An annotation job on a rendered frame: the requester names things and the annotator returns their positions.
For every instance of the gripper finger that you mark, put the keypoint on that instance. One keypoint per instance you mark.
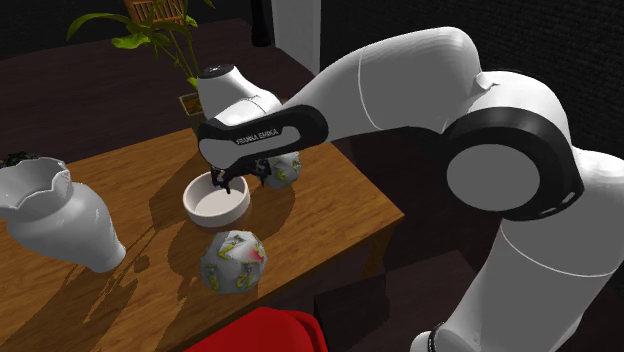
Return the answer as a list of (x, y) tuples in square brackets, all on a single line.
[(222, 181), (263, 173)]

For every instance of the light wooden table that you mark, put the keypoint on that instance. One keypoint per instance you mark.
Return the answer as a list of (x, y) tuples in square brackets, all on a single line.
[(317, 209)]

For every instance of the white vase with jagged rim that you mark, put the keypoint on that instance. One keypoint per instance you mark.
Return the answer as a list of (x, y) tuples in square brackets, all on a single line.
[(63, 219)]

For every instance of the grey many-sided die, red spot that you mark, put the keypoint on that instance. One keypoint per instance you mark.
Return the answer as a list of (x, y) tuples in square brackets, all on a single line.
[(234, 265)]

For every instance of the white round bowl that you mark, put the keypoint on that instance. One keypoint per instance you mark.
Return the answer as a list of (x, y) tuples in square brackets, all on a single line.
[(214, 207)]

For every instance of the wooden slatted chair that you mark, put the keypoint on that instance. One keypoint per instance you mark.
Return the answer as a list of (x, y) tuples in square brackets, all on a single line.
[(141, 8)]

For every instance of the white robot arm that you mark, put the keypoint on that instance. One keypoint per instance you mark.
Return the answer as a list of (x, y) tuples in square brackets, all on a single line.
[(414, 92)]

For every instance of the red cushion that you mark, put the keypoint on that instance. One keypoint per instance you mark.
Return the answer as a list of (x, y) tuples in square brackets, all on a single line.
[(263, 334)]

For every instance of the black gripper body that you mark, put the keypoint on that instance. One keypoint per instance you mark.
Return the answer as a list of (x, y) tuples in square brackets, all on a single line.
[(244, 168)]

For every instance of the green potted plant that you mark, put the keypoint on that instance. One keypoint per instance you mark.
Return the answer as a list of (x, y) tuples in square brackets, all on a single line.
[(146, 36)]

